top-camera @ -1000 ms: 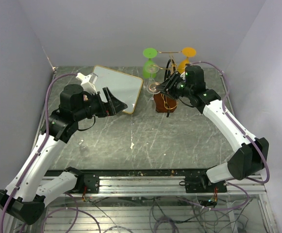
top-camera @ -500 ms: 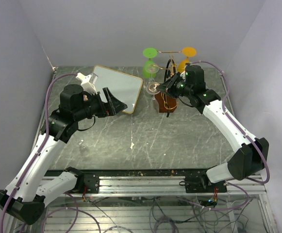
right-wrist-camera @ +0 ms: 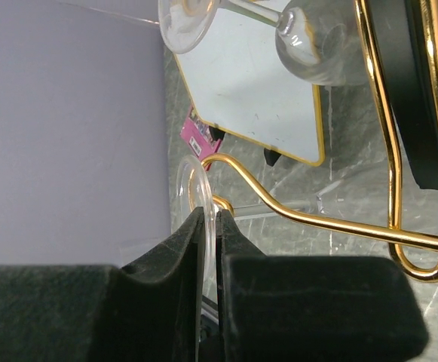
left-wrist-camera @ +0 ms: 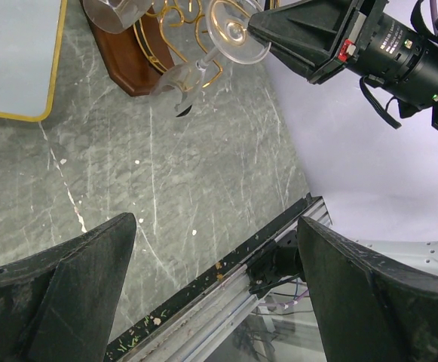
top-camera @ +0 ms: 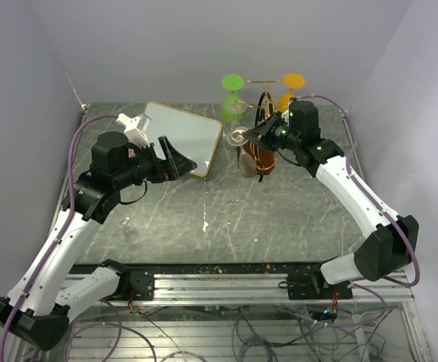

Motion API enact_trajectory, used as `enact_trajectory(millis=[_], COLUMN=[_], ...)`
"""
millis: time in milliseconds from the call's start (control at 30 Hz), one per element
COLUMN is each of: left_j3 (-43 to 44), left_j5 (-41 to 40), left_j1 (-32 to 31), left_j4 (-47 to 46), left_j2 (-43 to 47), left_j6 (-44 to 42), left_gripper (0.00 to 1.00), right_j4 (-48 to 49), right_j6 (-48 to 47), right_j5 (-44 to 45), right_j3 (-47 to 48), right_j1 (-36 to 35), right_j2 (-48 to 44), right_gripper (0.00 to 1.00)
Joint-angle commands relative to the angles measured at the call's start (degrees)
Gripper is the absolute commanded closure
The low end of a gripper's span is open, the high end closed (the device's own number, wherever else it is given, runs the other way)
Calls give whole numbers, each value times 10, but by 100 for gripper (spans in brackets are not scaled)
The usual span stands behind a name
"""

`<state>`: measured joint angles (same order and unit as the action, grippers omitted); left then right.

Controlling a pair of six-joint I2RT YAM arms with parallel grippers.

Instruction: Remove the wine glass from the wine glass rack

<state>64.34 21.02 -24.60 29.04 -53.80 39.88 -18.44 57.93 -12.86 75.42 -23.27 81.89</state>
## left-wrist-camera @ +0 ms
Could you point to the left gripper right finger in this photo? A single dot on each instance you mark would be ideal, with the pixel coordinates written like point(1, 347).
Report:
point(368, 306)

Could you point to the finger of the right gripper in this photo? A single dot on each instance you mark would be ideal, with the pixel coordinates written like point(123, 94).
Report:
point(303, 26)
point(311, 58)

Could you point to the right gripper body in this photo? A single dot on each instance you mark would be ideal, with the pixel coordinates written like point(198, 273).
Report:
point(335, 26)

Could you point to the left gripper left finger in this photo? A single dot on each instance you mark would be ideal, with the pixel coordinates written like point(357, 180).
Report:
point(59, 304)

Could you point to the clear wine glass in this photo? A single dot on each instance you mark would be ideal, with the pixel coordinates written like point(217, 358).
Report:
point(228, 27)
point(115, 17)

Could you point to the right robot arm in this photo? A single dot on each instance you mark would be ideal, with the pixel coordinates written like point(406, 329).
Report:
point(403, 61)

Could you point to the gold framed whiteboard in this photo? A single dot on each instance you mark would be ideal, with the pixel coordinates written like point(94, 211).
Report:
point(30, 41)

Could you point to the aluminium rail frame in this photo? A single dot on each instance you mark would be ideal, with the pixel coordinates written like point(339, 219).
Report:
point(191, 324)

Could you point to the gold wire glass rack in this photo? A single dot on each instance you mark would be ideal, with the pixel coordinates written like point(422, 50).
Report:
point(150, 56)

